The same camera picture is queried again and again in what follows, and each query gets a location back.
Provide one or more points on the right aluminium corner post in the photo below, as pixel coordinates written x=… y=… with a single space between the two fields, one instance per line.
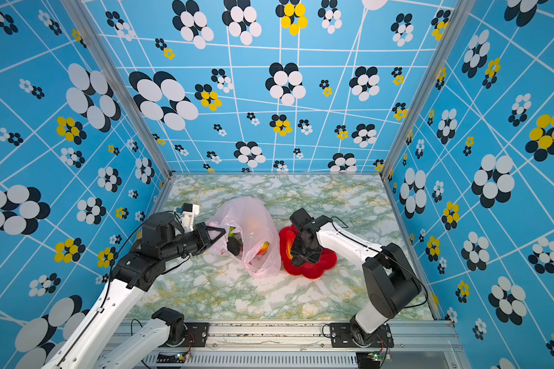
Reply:
x=445 y=46

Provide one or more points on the red yellow mango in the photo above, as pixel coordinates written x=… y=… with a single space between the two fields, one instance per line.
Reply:
x=263 y=249
x=288 y=249

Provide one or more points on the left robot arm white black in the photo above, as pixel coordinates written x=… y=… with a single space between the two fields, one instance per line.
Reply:
x=166 y=237

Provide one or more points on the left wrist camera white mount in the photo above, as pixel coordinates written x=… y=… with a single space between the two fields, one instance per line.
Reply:
x=186 y=215

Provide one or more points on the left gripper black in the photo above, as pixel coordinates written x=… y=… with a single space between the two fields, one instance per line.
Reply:
x=201 y=230

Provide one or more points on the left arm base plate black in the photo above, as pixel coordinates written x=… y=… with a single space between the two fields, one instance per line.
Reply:
x=198 y=333

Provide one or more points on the left green circuit board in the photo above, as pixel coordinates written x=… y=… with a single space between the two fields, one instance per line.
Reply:
x=171 y=358

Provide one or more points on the aluminium corner post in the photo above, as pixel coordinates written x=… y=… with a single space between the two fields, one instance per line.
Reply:
x=80 y=17
x=445 y=46

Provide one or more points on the dark avocado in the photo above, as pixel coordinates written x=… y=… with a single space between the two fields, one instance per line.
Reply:
x=235 y=246

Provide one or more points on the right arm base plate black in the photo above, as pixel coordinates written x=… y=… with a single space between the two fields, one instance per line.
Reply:
x=347 y=335

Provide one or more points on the left aluminium corner post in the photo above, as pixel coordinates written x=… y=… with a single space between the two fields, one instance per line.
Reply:
x=80 y=17

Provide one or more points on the aluminium front rail frame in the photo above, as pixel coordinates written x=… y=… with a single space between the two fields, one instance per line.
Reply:
x=306 y=344

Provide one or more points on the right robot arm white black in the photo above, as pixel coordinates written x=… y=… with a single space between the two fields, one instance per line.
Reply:
x=391 y=283

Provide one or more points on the right green circuit board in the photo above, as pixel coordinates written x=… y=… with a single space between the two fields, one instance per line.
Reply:
x=370 y=356

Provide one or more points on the green circuit board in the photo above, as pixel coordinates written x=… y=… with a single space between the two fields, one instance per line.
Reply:
x=171 y=358
x=370 y=356

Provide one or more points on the pink translucent plastic bag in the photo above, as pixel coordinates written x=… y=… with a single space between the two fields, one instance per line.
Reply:
x=254 y=225

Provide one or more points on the red flower-shaped plate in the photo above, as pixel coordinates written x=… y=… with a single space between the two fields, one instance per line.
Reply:
x=327 y=261

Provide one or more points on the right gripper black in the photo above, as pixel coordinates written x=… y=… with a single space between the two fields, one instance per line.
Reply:
x=311 y=258

